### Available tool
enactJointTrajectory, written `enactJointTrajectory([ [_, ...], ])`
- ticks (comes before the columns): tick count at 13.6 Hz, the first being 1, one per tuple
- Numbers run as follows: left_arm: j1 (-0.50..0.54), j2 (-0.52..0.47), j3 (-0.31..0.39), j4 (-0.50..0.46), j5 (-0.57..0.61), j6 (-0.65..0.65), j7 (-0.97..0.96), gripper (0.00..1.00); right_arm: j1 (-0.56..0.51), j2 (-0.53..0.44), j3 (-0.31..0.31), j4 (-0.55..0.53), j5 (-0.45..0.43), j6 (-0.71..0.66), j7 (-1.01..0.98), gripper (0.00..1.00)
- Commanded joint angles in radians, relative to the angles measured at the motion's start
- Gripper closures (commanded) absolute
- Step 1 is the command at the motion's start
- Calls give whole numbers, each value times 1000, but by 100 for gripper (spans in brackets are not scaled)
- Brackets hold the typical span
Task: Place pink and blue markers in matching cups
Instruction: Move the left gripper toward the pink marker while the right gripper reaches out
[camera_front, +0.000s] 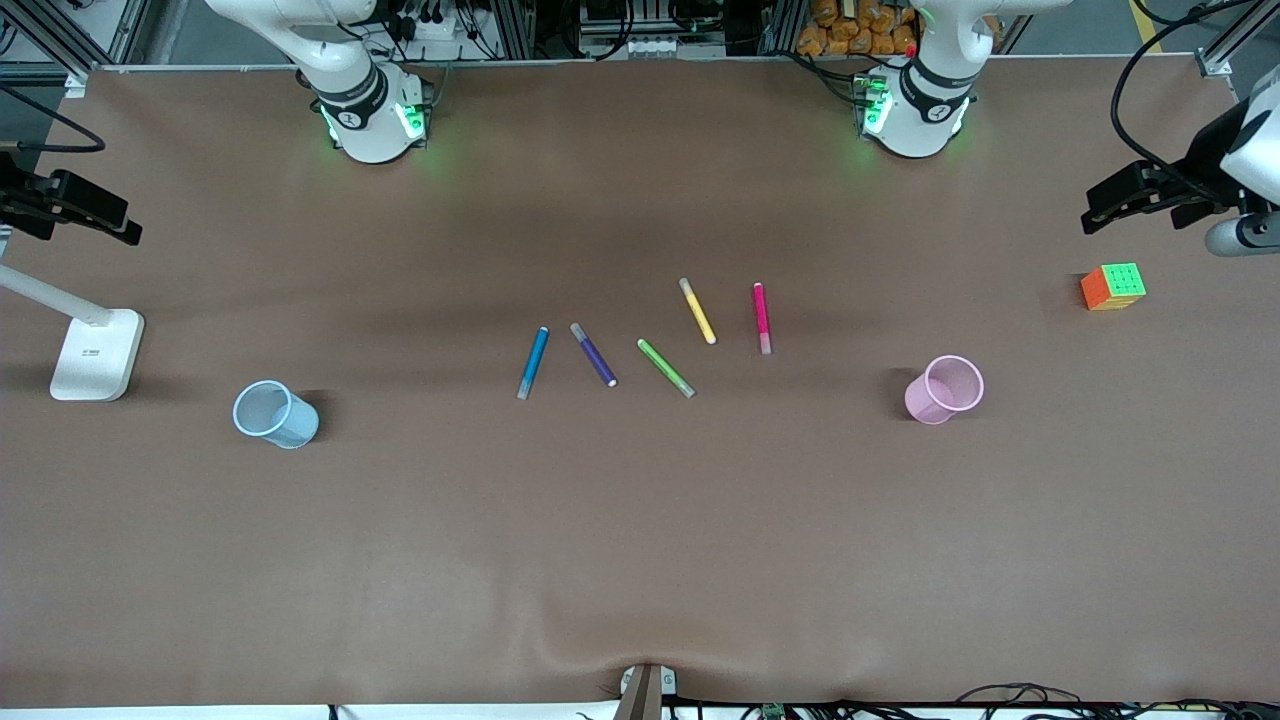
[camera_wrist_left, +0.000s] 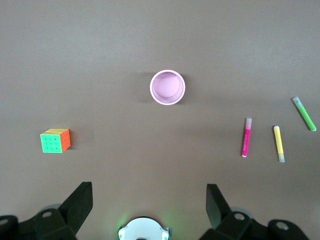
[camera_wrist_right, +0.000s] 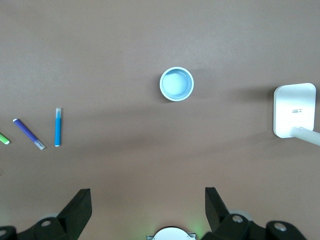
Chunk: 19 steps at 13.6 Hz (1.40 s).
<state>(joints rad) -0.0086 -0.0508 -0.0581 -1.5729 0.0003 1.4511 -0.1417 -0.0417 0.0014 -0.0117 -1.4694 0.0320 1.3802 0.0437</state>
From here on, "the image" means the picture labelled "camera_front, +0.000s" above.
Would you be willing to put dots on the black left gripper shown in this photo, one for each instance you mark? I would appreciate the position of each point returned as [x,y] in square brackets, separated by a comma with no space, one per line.
[1204,157]

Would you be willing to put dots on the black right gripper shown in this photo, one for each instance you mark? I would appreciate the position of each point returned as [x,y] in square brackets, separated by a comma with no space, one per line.
[22,196]

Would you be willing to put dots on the pink marker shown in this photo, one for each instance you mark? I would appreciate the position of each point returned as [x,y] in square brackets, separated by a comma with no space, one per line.
[761,315]

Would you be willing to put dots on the blue marker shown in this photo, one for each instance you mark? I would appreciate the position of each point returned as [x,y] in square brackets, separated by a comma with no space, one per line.
[533,362]

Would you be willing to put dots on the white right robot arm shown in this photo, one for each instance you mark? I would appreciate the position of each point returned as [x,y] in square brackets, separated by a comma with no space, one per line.
[350,110]

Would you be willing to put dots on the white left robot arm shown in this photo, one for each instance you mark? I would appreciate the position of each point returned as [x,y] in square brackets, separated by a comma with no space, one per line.
[925,110]

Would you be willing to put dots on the colourful puzzle cube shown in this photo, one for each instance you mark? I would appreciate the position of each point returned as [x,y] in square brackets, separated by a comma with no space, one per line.
[1113,287]

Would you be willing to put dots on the white lamp base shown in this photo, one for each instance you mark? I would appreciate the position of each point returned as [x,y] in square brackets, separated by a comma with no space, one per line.
[95,355]

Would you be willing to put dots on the pink plastic cup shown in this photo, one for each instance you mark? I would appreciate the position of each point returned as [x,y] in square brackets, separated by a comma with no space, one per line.
[945,390]

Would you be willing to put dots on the light blue plastic cup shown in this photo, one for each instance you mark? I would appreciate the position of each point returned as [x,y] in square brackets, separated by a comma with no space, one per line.
[275,415]

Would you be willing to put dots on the orange snack bags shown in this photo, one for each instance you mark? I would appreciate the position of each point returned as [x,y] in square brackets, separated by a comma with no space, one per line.
[850,30]

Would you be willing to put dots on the white power strip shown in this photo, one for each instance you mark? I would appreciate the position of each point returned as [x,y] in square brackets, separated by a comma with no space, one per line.
[440,35]

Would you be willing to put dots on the yellow marker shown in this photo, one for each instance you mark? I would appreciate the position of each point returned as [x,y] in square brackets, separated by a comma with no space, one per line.
[697,311]

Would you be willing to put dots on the green marker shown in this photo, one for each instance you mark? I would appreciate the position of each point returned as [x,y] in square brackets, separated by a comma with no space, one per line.
[665,367]

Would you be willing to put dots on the purple marker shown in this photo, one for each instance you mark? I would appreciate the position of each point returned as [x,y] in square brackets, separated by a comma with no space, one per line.
[593,355]

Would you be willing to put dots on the brown table cover sheet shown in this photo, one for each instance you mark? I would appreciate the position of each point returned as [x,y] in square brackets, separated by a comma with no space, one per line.
[640,550]

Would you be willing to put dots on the aluminium frame profile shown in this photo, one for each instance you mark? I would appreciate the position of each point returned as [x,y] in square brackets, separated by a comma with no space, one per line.
[50,35]
[1225,55]

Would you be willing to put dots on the aluminium camera mount post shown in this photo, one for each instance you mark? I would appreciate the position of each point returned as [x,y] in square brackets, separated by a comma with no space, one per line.
[640,695]

